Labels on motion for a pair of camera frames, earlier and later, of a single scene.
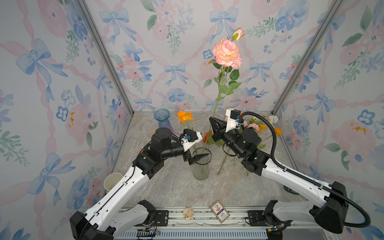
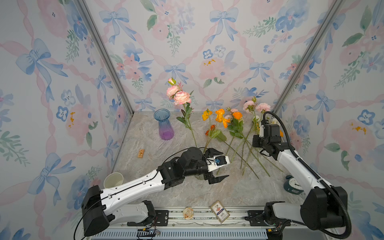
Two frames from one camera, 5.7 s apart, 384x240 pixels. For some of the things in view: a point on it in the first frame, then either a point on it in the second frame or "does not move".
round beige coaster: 188,213 does not move
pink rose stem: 228,55 → 175,92
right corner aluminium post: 308,55 does not move
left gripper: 187,157 → 216,179
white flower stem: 272,119 does not move
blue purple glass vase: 162,115 does not move
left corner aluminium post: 107,54 does not move
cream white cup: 112,180 does not move
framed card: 220,211 does not move
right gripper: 220,130 → 256,137
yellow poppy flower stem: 183,116 → 205,114
